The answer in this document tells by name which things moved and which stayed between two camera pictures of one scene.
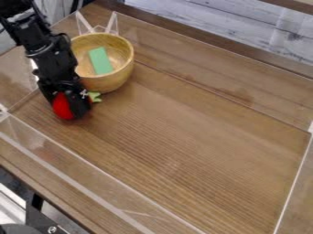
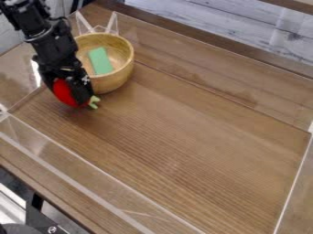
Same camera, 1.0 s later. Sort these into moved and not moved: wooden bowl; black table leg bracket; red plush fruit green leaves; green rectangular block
Moved: red plush fruit green leaves
Not moved: green rectangular block; wooden bowl; black table leg bracket
